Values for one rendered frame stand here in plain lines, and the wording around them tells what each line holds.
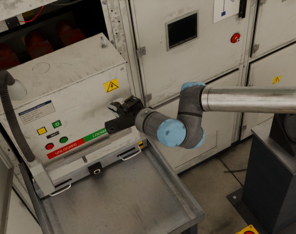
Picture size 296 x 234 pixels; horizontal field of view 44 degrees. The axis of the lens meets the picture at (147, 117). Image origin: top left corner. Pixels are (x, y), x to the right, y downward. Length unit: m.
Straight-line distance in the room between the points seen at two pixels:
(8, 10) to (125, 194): 0.88
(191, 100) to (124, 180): 0.57
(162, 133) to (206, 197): 1.44
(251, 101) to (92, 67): 0.58
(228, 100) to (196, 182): 1.47
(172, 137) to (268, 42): 1.20
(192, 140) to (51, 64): 0.60
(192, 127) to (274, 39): 1.11
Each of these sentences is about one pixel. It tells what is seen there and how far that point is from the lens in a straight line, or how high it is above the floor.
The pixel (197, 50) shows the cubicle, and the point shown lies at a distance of 1.89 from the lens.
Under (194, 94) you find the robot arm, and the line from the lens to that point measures 1.28.
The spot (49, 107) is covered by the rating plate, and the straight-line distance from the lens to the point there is 1.36.
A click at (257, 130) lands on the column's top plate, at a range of 1.96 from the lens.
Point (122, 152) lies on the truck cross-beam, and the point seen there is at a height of 0.91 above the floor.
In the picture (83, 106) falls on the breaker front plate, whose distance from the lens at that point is 1.41.
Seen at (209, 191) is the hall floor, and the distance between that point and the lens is 2.60.
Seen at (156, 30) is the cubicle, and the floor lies 1.29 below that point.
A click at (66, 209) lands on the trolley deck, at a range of 1.66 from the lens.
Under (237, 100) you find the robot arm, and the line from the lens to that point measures 1.21.
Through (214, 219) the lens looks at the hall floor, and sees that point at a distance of 2.50.
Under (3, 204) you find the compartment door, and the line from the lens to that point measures 1.80.
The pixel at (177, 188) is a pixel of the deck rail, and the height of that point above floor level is 0.85.
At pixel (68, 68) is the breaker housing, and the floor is 1.39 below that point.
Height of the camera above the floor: 2.25
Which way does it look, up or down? 48 degrees down
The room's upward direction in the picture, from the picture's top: 9 degrees counter-clockwise
